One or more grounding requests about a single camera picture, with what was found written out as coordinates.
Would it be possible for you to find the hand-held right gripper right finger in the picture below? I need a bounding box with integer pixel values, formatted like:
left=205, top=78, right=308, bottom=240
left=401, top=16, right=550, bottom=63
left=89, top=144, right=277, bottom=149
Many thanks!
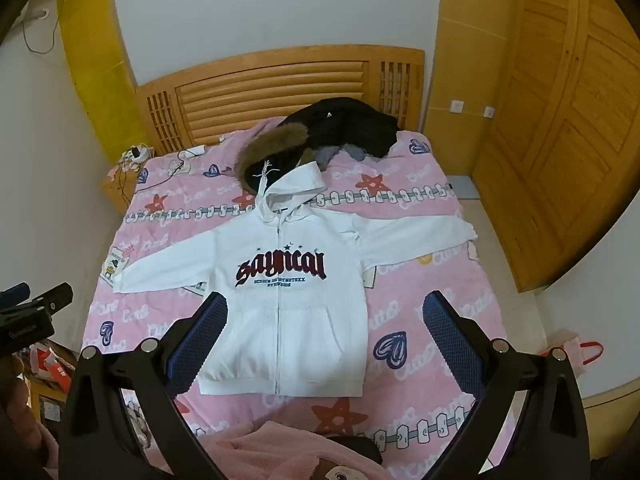
left=424, top=290, right=591, bottom=480

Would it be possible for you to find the person's pink fleece clothing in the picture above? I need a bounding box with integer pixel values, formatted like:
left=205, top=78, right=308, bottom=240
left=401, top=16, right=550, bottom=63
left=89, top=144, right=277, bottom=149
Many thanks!
left=197, top=420, right=396, bottom=480

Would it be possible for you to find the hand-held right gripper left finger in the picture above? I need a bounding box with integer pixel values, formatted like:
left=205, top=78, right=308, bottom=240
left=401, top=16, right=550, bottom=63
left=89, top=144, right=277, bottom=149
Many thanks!
left=57, top=292, right=228, bottom=480

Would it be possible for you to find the wooden slatted headboard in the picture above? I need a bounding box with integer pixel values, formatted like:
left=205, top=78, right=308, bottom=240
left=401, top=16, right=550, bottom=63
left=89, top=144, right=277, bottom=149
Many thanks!
left=134, top=46, right=426, bottom=158

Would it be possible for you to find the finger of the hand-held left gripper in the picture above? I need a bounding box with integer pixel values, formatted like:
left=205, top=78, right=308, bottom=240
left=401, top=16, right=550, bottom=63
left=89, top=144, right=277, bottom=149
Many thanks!
left=0, top=282, right=32, bottom=307
left=27, top=282, right=75, bottom=318

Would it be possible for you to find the pink bag with red handle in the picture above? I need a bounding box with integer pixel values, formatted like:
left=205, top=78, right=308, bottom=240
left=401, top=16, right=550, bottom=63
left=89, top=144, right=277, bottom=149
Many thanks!
left=546, top=337, right=604, bottom=380

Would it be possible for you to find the wooden wardrobe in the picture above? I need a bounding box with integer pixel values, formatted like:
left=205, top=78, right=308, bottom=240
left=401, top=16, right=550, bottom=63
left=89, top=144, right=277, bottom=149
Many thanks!
left=472, top=0, right=640, bottom=293

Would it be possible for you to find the grey fuzzy cloth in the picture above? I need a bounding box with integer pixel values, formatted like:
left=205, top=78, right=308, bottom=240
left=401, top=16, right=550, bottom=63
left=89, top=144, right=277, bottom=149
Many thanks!
left=312, top=144, right=368, bottom=170

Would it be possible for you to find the white printed zip hoodie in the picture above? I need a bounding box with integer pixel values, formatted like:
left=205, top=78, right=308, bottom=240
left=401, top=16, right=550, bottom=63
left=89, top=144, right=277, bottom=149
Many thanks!
left=111, top=161, right=478, bottom=400

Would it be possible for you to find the black coat with fur hood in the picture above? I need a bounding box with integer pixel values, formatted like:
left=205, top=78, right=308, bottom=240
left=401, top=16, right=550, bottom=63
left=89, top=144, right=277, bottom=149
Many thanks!
left=234, top=96, right=401, bottom=196

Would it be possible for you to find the wooden nightstand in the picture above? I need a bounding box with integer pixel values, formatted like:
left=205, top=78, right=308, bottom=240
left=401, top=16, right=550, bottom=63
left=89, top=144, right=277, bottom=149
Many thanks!
left=101, top=157, right=148, bottom=214

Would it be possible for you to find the pink printed blanket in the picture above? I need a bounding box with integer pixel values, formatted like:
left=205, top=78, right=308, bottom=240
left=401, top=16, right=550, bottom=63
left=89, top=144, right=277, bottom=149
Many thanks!
left=82, top=127, right=541, bottom=480

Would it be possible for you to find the white power strip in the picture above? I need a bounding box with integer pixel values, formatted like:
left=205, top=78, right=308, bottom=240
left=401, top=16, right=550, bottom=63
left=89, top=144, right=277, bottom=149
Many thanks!
left=121, top=144, right=152, bottom=167

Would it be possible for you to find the pink fleece cloth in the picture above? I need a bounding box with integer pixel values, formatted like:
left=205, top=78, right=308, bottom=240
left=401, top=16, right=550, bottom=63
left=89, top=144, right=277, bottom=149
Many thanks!
left=220, top=116, right=296, bottom=161

